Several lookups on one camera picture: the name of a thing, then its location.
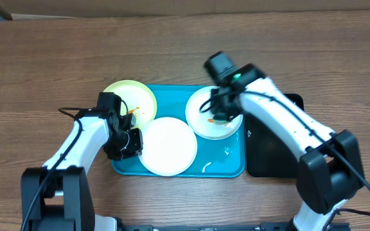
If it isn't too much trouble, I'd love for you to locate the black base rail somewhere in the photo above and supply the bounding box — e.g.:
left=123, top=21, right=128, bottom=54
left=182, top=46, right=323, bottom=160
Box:
left=118, top=222, right=289, bottom=231

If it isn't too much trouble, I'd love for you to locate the white plate front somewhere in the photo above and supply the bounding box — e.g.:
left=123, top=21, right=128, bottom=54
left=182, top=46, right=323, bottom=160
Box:
left=139, top=117, right=198, bottom=176

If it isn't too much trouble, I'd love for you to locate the yellow-green plate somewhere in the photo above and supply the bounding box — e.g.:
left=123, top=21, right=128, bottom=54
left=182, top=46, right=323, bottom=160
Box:
left=104, top=80, right=157, bottom=130

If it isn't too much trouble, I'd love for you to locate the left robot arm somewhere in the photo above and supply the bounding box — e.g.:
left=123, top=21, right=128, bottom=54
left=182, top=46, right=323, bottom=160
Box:
left=21, top=112, right=143, bottom=230

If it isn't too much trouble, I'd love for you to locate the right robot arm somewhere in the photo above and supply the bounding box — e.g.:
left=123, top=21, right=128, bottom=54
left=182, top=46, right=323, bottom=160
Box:
left=200, top=60, right=367, bottom=230

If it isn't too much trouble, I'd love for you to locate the teal plastic tray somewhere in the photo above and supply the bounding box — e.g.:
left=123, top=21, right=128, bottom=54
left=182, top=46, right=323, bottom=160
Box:
left=112, top=85, right=245, bottom=178

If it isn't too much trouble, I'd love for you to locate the green yellow sponge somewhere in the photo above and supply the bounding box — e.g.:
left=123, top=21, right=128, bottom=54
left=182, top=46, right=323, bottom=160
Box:
left=213, top=119, right=228, bottom=124

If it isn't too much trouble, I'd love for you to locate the black rectangular tray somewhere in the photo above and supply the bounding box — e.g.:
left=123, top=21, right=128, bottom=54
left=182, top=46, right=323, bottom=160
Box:
left=243, top=101, right=297, bottom=178

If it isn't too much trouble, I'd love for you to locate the white plate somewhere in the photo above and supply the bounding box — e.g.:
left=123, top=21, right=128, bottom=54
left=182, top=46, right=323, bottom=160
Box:
left=139, top=117, right=198, bottom=176
left=185, top=86, right=243, bottom=140

